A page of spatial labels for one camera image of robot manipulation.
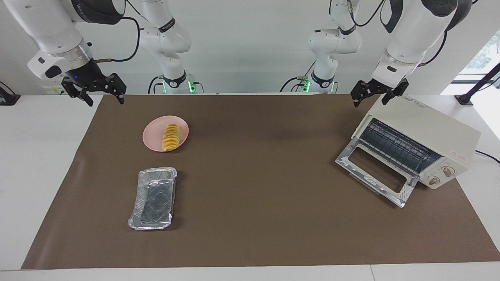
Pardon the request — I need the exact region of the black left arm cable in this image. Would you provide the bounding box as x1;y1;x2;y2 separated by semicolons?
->
417;30;448;68

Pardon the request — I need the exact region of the black oven power cable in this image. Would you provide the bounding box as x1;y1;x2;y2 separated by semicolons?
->
475;149;500;164

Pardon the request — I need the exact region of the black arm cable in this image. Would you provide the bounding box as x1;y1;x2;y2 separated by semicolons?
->
94;16;141;64
417;30;448;68

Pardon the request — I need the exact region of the black right base cable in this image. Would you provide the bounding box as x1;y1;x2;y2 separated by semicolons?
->
147;75;163;94

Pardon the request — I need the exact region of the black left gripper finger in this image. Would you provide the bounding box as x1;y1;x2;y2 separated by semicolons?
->
350;80;373;108
381;78;409;106

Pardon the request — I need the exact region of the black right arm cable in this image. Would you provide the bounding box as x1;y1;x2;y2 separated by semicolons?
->
94;16;141;64

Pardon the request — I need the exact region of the cream toaster oven body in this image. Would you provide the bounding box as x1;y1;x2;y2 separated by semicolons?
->
352;95;482;190

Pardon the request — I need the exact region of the brown table mat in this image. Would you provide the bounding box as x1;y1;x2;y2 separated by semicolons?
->
21;94;500;270

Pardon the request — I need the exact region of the black clamp mount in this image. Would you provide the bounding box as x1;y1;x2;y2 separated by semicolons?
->
0;81;21;106

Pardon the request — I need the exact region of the black base cable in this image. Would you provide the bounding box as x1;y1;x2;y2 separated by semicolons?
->
279;60;318;93
147;75;163;94

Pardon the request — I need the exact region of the black camera stand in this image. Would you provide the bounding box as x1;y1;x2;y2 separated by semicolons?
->
455;62;500;106

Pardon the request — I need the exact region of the glass oven door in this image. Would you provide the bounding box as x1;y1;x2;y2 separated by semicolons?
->
335;137;419;208

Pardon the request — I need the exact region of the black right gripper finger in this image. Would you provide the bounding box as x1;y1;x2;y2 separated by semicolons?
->
102;73;127;105
61;76;95;107

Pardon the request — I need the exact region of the yellow sliced bread loaf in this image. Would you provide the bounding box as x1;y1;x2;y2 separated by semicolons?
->
162;124;181;152

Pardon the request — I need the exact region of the black left base cable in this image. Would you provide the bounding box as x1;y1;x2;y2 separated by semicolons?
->
279;60;318;93

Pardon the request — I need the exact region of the pink round plate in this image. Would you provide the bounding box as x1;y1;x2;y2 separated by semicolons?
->
142;116;189;152

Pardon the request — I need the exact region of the silver foil baking tray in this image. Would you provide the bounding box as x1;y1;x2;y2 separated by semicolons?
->
127;167;177;230

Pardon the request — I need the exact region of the metal oven wire rack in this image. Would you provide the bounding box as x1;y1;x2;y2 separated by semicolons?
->
359;119;442;176

